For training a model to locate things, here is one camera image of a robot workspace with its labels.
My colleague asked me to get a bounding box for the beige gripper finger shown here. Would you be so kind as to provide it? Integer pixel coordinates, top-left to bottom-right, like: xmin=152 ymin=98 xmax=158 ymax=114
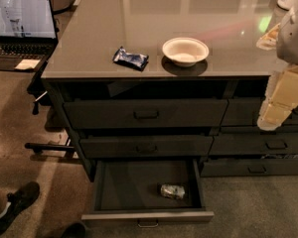
xmin=257 ymin=102 xmax=292 ymax=131

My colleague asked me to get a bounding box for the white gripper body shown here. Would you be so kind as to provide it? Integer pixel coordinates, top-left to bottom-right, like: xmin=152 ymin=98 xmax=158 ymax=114
xmin=266 ymin=64 xmax=298 ymax=110

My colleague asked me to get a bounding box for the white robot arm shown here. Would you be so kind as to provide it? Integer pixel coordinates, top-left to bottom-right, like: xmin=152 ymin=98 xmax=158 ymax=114
xmin=257 ymin=0 xmax=298 ymax=131

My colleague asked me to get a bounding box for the top right drawer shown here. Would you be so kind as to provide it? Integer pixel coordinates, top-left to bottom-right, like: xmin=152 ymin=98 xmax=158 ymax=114
xmin=222 ymin=97 xmax=298 ymax=126

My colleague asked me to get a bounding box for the middle right drawer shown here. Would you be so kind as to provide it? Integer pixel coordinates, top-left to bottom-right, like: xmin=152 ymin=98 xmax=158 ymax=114
xmin=210 ymin=133 xmax=298 ymax=156

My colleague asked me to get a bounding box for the top left drawer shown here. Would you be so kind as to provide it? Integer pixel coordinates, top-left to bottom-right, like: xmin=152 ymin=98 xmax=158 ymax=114
xmin=64 ymin=99 xmax=227 ymax=129

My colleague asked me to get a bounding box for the bottom right drawer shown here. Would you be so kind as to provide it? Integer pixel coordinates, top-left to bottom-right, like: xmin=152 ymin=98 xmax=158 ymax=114
xmin=201 ymin=159 xmax=298 ymax=178

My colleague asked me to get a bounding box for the dark grey drawer cabinet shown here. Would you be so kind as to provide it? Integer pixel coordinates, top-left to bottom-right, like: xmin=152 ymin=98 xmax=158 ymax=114
xmin=41 ymin=0 xmax=298 ymax=229

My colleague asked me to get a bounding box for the middle left drawer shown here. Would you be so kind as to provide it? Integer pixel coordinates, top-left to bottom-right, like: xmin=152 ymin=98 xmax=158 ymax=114
xmin=80 ymin=135 xmax=213 ymax=158

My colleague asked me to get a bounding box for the open bottom left drawer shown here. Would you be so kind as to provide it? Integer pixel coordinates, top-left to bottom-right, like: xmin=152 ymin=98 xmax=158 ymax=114
xmin=81 ymin=159 xmax=214 ymax=228

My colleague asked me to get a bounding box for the white paper bowl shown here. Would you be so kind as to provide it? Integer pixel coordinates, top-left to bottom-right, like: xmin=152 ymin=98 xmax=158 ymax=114
xmin=162 ymin=38 xmax=210 ymax=67

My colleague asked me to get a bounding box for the blue snack packet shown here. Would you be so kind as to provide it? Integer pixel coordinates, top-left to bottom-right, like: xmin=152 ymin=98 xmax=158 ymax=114
xmin=112 ymin=47 xmax=149 ymax=71

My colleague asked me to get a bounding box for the black shoe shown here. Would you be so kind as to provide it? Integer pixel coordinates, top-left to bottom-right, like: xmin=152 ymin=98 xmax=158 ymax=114
xmin=0 ymin=181 xmax=40 ymax=235
xmin=61 ymin=222 xmax=86 ymax=238

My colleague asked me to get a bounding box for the open black laptop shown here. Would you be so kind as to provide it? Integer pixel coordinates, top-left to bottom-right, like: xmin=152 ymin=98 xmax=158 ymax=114
xmin=0 ymin=0 xmax=58 ymax=71

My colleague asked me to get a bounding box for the black cart frame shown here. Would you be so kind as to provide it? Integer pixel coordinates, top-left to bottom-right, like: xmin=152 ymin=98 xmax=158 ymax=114
xmin=25 ymin=64 xmax=75 ymax=155

